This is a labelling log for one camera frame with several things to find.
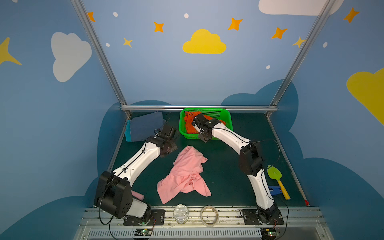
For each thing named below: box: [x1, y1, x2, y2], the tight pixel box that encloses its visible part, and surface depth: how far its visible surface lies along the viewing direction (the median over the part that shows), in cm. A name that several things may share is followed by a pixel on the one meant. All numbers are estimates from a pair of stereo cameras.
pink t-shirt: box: [157, 145, 212, 205], surface depth 86 cm
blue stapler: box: [268, 186, 282, 196], surface depth 84 cm
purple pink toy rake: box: [131, 190, 145, 201], surface depth 82 cm
